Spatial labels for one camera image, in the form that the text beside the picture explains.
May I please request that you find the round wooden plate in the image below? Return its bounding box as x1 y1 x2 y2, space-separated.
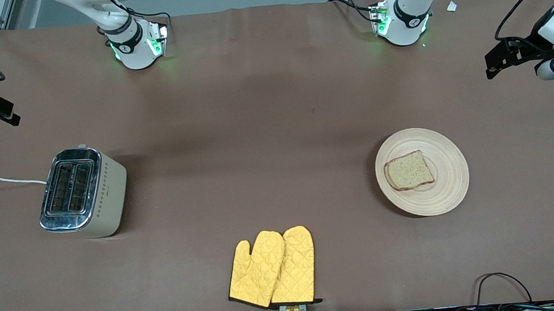
372 124 473 221

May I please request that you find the slice of brown bread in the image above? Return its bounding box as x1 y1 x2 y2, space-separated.
382 149 436 192

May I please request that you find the cream and chrome toaster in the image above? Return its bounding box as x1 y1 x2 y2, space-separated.
34 141 132 242

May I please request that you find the brown table cover sheet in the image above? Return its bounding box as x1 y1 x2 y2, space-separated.
0 0 554 311

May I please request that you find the yellow quilted oven mitt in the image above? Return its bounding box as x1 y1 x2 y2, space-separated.
224 229 290 311
265 224 324 308

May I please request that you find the metal connector bracket green light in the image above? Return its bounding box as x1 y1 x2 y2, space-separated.
369 1 393 38
146 23 171 58

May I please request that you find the black base cable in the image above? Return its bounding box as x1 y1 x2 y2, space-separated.
102 0 173 46
328 0 381 27

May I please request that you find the looped black cable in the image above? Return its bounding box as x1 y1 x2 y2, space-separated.
472 270 534 309

